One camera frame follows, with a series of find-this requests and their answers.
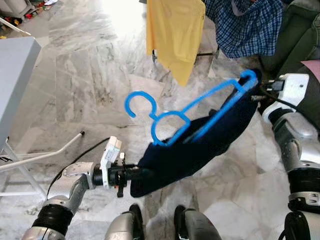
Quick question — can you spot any navy garment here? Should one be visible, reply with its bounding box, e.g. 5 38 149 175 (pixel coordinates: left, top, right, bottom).
130 69 263 198

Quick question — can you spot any blue plastic hanger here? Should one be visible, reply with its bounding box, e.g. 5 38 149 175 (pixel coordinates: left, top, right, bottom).
124 70 259 147

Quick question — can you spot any pink cushion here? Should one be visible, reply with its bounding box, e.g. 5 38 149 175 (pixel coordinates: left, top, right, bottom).
301 60 320 81

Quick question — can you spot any robot left leg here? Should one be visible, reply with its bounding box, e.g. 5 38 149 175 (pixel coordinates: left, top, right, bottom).
105 204 146 240

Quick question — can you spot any robot leg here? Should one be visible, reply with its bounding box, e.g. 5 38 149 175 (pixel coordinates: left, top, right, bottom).
105 204 146 240
174 205 221 240

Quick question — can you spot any blue plaid shirt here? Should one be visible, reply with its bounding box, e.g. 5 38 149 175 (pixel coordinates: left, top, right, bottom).
205 0 286 59

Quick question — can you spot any green leather sofa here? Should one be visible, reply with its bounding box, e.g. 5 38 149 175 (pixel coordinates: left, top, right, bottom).
260 0 320 131

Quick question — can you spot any robot right leg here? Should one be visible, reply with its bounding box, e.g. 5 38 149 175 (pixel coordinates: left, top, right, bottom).
174 205 221 240

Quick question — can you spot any yellow shirt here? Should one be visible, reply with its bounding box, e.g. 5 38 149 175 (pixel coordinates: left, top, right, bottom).
146 0 206 87

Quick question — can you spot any white plastic pole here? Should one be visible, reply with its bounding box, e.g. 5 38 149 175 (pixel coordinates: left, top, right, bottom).
0 17 32 37

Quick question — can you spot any white drawer cart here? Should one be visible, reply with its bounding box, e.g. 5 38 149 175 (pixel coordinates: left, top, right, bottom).
0 0 38 18

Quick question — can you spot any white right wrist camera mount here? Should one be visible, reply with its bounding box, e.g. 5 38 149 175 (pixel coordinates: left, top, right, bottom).
272 73 310 118

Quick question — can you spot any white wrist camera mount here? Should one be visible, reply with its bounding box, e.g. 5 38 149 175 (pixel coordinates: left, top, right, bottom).
100 136 122 190
272 73 310 118

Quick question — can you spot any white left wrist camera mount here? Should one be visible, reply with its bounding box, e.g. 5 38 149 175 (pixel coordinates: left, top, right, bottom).
100 136 122 190

